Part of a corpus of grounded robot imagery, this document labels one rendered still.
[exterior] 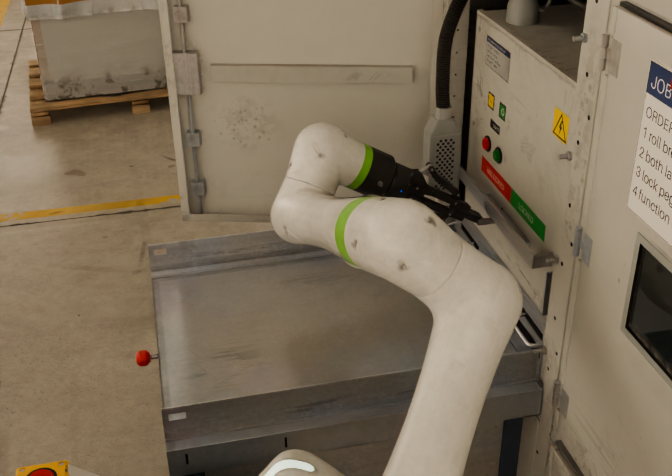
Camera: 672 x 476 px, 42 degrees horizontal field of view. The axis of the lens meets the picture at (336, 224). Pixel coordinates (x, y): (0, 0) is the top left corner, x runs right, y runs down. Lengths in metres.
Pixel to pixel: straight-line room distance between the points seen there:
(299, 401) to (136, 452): 1.32
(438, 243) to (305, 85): 0.89
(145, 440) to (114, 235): 1.32
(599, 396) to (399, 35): 0.95
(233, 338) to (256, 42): 0.68
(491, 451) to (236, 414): 0.51
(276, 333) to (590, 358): 0.65
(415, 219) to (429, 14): 0.84
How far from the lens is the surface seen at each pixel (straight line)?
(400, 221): 1.22
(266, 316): 1.83
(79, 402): 3.05
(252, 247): 2.01
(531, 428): 1.76
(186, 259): 2.01
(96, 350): 3.26
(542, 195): 1.66
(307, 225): 1.51
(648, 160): 1.20
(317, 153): 1.63
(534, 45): 1.69
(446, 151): 1.91
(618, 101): 1.26
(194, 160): 2.15
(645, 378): 1.30
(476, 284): 1.28
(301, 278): 1.95
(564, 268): 1.51
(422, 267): 1.24
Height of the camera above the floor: 1.90
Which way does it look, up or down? 29 degrees down
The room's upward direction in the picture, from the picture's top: 1 degrees counter-clockwise
